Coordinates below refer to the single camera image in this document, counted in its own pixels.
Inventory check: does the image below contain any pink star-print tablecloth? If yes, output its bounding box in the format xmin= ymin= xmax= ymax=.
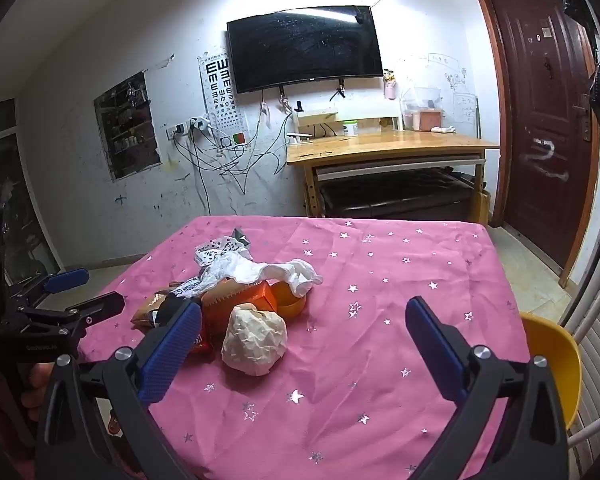
xmin=75 ymin=216 xmax=532 ymax=480

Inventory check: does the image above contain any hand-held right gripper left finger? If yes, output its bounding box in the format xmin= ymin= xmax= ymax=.
xmin=34 ymin=299 xmax=204 ymax=480

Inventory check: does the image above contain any long orange box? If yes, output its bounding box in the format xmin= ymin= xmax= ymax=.
xmin=200 ymin=280 xmax=280 ymax=322

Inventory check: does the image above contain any wall niche with shelves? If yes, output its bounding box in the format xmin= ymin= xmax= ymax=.
xmin=93 ymin=70 xmax=162 ymax=181

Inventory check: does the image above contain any person's left hand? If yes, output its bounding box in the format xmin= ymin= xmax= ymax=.
xmin=20 ymin=361 xmax=55 ymax=424

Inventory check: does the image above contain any clear plastic storage box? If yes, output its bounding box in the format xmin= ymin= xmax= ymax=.
xmin=401 ymin=87 xmax=444 ymax=132

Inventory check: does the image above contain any black wall television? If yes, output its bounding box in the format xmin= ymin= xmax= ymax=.
xmin=226 ymin=5 xmax=384 ymax=95

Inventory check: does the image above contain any yellow plastic chair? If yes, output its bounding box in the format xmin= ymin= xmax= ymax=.
xmin=519 ymin=312 xmax=583 ymax=434

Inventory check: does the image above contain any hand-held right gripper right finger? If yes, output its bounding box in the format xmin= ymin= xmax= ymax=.
xmin=405 ymin=296 xmax=572 ymax=480

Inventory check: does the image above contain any eye chart poster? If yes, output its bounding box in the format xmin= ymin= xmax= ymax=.
xmin=197 ymin=50 xmax=246 ymax=147

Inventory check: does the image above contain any paper ball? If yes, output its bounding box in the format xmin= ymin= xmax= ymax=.
xmin=222 ymin=303 xmax=289 ymax=378

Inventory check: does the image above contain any wooden desk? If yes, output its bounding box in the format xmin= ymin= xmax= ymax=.
xmin=285 ymin=114 xmax=501 ymax=222

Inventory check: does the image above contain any black sponge brush grey handle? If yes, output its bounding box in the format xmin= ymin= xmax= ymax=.
xmin=150 ymin=297 xmax=191 ymax=332

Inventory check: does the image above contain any dark glass door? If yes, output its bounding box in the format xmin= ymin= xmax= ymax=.
xmin=0 ymin=98 xmax=62 ymax=282

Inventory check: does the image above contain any orange plastic capsule half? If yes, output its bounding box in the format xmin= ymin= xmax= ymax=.
xmin=272 ymin=282 xmax=309 ymax=319

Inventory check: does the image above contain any tangle of cables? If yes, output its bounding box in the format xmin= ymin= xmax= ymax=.
xmin=172 ymin=105 xmax=294 ymax=213

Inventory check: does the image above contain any red snack packet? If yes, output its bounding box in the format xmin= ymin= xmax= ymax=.
xmin=190 ymin=310 xmax=214 ymax=357

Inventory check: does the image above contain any pink bottle with toy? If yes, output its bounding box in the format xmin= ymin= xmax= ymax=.
xmin=382 ymin=68 xmax=399 ymax=102

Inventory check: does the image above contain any black and white wrapper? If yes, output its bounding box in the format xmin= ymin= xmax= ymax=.
xmin=194 ymin=228 xmax=254 ymax=267

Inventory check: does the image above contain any white slatted rack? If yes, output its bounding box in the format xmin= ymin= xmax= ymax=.
xmin=559 ymin=260 xmax=600 ymax=480

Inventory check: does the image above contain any brown snack packet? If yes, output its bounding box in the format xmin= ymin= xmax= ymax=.
xmin=132 ymin=287 xmax=174 ymax=332

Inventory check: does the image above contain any white plastic bag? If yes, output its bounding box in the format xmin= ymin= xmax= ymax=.
xmin=200 ymin=252 xmax=325 ymax=297

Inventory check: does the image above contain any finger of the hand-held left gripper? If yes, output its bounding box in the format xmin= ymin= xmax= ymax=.
xmin=10 ymin=267 xmax=91 ymax=307
xmin=22 ymin=290 xmax=127 ymax=342

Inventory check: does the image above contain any dark brown door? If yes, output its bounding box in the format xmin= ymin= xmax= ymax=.
xmin=472 ymin=0 xmax=600 ymax=289

